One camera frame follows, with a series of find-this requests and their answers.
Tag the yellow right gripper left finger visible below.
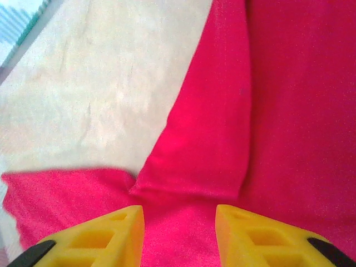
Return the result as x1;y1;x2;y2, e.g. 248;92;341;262
7;205;145;267

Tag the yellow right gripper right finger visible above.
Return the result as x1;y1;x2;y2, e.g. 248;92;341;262
215;204;356;267

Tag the pink t-shirt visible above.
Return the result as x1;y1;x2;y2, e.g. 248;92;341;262
1;0;356;267

